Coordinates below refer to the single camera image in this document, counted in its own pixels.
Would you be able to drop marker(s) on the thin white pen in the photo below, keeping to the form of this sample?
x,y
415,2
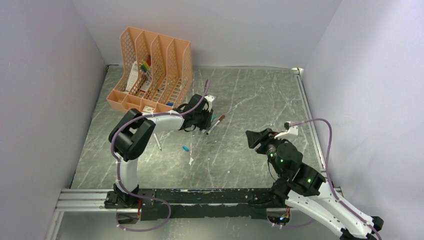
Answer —
x,y
157,141

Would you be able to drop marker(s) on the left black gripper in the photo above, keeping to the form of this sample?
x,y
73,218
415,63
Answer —
x,y
207,124

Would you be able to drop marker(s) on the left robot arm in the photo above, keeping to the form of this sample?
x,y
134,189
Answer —
x,y
132,134

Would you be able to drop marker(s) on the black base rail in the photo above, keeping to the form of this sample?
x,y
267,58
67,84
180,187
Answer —
x,y
195,203

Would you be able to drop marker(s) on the orange plastic file organizer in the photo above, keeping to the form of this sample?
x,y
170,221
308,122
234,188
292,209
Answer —
x,y
167,83

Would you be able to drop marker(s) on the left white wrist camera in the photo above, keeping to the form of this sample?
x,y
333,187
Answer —
x,y
210,100

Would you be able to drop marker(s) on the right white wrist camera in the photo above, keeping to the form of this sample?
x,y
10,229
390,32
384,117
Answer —
x,y
287,130

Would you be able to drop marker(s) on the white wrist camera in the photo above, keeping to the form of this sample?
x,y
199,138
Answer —
x,y
287,130
210,100

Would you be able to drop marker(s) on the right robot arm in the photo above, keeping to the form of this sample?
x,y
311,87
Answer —
x,y
300,186

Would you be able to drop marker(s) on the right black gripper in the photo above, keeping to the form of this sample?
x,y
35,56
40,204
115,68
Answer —
x,y
266,136

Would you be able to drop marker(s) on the coloured markers in organizer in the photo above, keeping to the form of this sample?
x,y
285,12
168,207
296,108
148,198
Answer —
x,y
146,65

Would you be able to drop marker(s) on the white paper booklet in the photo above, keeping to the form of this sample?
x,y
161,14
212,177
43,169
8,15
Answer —
x,y
132,77

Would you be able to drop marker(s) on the aluminium frame rail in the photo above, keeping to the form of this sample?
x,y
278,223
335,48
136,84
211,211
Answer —
x,y
89,200

